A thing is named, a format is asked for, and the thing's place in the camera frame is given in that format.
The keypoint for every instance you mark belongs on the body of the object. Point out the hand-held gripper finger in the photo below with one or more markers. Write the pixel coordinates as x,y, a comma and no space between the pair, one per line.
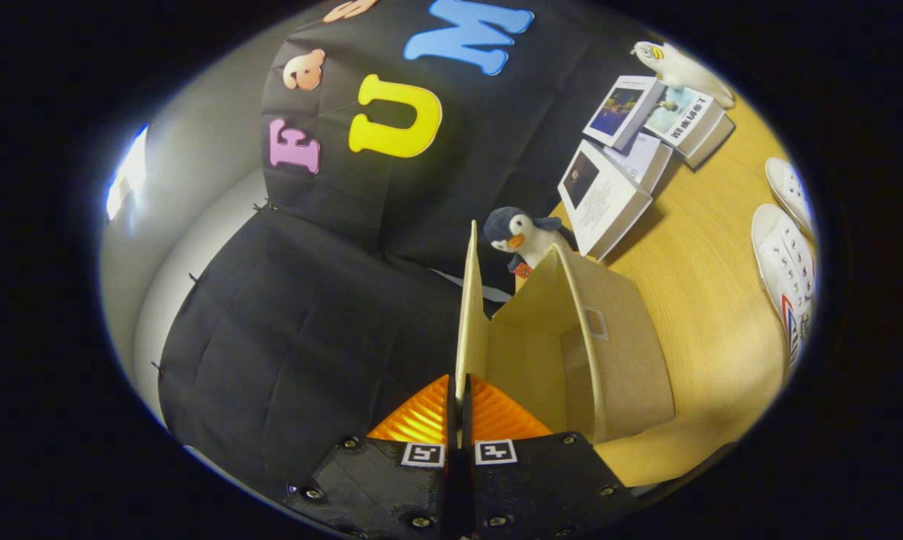
451,427
467,427

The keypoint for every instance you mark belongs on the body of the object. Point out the beige fabric storage box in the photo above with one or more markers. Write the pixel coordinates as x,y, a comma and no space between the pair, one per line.
624,360

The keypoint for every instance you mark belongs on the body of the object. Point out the white striped canvas shoe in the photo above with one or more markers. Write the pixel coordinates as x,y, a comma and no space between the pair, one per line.
789,187
785,277

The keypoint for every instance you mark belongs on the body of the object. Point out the black backdrop cloth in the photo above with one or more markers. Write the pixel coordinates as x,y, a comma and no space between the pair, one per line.
309,337

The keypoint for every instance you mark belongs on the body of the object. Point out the grey penguin plush toy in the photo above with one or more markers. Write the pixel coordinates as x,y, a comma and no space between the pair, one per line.
526,236

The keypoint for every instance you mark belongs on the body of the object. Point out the portrait cover white book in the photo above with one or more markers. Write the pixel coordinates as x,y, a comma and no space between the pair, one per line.
601,202

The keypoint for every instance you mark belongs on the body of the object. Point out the plain white book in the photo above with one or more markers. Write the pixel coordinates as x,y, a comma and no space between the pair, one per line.
643,157

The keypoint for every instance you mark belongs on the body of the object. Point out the blue cover white book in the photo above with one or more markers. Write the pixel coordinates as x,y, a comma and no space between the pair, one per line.
620,109

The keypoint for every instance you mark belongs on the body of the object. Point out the teal cover thick book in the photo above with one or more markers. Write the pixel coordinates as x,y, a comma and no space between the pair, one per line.
680,112

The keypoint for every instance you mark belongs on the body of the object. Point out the white duck plush toy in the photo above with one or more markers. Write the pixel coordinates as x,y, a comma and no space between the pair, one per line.
684,71

